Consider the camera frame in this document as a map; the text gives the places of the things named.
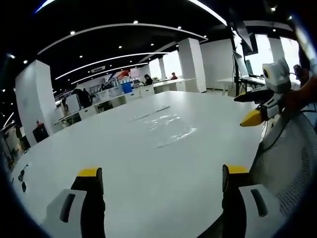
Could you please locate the white background desk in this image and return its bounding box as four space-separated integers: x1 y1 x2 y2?
216 76 266 97

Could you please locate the black cable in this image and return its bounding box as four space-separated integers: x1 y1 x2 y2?
17 162 30 193

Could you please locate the long white counter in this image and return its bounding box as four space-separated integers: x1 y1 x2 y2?
152 77 199 95

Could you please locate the tall white pillar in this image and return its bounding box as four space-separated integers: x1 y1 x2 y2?
176 37 208 94

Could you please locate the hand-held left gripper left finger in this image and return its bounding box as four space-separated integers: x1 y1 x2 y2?
46 167 106 238

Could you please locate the black monitor on stand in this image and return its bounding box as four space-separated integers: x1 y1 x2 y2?
231 21 260 82

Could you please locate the clear crinkled food packaging bag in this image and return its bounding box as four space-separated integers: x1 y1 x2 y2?
146 113 199 150

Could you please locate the white box appliance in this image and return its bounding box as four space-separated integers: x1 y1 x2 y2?
65 94 82 113

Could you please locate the wide white pillar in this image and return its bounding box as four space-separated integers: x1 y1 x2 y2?
14 59 58 147

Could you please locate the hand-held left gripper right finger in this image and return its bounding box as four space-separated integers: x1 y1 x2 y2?
221 164 282 238

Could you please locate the white mesh laundry basket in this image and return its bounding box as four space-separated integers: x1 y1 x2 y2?
249 109 317 238

